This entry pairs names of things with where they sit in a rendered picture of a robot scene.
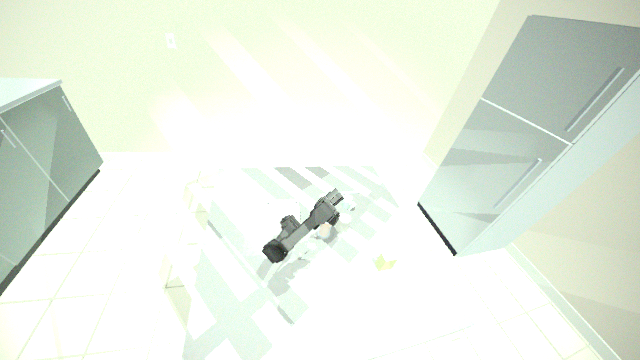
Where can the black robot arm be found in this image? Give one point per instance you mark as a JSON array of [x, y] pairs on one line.
[[293, 232]]

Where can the pale yellow block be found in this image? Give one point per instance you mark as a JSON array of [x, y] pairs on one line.
[[386, 260]]

